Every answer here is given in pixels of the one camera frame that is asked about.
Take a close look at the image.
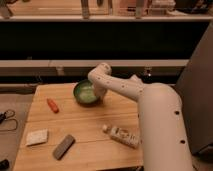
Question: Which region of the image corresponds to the green ceramic bowl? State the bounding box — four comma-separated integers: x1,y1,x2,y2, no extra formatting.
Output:
73,79,100,105

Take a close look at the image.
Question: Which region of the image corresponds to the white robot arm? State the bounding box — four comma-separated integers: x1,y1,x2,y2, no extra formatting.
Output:
88,63,194,171

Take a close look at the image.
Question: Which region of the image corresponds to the white plastic bottle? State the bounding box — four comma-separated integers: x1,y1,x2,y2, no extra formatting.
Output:
102,125,139,149

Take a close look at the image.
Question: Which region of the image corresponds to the orange carrot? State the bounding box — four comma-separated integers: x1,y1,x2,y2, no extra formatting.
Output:
47,98,59,113

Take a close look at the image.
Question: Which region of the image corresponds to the white sponge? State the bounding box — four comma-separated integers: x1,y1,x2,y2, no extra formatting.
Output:
26,129,48,146

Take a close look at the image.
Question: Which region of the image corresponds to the black object bottom left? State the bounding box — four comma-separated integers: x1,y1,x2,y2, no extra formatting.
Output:
0,159,10,170

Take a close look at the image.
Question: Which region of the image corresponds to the black cable on floor left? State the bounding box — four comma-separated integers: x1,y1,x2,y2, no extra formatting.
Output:
0,109,19,133

